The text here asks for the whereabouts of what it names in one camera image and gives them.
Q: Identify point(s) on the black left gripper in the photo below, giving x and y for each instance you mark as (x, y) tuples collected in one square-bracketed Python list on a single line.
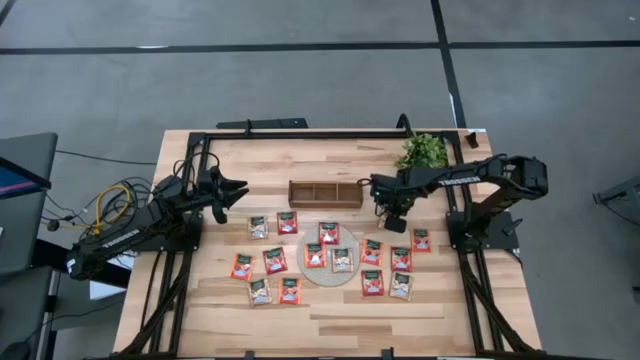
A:
[(212, 192)]

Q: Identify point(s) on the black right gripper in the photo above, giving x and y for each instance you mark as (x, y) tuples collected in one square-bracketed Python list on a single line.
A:
[(395, 197)]

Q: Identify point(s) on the beige vanilla tea sachet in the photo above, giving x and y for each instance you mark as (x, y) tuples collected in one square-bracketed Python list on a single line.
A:
[(401, 286), (342, 260), (258, 227), (260, 292)]

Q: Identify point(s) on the orange peach tea sachet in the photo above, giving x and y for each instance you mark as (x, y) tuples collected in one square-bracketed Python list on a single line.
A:
[(372, 252), (242, 267), (421, 241), (315, 256), (290, 291)]

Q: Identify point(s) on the red strawberry tea sachet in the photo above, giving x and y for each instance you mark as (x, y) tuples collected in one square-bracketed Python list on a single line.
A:
[(372, 283), (274, 261), (328, 233), (401, 259), (287, 223)]

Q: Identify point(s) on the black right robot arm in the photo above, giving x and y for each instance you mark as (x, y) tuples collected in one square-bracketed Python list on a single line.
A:
[(460, 180)]

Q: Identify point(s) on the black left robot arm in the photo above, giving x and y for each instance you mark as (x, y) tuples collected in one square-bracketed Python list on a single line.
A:
[(122, 239)]

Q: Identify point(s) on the wooden three-compartment tea box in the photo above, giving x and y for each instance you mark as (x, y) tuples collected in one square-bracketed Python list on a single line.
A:
[(325, 204)]

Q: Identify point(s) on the green plant in white pot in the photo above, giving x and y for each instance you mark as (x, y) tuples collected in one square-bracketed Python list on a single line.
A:
[(422, 150)]

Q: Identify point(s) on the black flat bar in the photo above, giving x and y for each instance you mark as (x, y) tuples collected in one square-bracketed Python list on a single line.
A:
[(262, 123)]

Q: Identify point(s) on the round woven beige placemat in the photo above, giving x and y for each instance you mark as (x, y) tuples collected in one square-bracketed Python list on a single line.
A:
[(325, 280)]

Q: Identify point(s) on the black clamp lever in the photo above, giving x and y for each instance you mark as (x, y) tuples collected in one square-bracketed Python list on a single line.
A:
[(512, 226)]

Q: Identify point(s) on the black metal beam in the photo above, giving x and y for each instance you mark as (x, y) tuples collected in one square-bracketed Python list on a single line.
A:
[(100, 275)]

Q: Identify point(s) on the white paper sheet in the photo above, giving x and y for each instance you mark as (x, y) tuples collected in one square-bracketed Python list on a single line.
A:
[(105, 291)]

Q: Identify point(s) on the dark grey desk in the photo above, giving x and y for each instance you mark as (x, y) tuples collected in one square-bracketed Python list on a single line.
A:
[(35, 220), (22, 305)]

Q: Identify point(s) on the laptop screen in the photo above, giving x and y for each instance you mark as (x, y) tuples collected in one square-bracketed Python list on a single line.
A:
[(15, 182)]

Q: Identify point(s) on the grey metal stand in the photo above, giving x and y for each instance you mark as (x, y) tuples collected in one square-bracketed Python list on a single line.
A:
[(620, 192)]

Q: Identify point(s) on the black computer mouse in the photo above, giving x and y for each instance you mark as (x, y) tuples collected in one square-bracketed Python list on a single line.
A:
[(12, 352)]

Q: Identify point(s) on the black hook bracket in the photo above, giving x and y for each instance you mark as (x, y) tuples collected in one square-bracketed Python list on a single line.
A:
[(404, 122)]

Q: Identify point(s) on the black aluminium table frame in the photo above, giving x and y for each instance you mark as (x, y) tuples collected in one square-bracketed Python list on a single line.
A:
[(325, 135)]

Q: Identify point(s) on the small black bracket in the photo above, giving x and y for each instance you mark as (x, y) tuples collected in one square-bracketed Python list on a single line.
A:
[(471, 140)]

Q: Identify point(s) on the black edge bracket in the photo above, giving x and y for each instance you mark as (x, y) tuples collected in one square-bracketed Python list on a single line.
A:
[(249, 355), (387, 354)]

